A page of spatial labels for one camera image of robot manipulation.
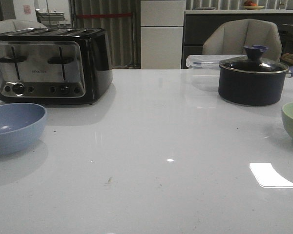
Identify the beige chair right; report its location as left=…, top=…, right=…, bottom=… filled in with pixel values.
left=202, top=19, right=282, bottom=61

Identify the dark kitchen counter cabinet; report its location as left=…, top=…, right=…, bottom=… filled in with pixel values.
left=181, top=9, right=293, bottom=69

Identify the brown object behind pot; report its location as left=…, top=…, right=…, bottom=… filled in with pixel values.
left=281, top=53, right=293, bottom=65

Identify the black and chrome toaster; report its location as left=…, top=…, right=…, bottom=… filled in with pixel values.
left=0, top=28, right=113, bottom=105

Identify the clear plastic food container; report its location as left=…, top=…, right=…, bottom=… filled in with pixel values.
left=186, top=55, right=243, bottom=92

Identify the blue bowl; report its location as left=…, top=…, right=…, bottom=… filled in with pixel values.
left=0, top=103, right=47, bottom=155

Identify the fruit plate on counter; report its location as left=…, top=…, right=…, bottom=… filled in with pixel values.
left=243, top=0, right=264, bottom=10

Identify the glass pot lid blue knob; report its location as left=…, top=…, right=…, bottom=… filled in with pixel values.
left=219, top=45, right=289, bottom=74

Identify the red barrier tape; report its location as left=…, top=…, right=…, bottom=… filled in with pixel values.
left=76, top=13, right=132, bottom=19

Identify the white refrigerator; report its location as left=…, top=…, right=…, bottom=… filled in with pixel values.
left=141, top=0, right=186, bottom=69

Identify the dark blue saucepan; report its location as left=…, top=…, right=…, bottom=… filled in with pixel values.
left=218, top=62, right=293, bottom=106

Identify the beige chair left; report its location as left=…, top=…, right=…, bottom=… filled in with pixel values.
left=0, top=19, right=46, bottom=33

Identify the beige chair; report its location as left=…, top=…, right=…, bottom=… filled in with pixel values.
left=0, top=19, right=46, bottom=33
left=202, top=19, right=282, bottom=61

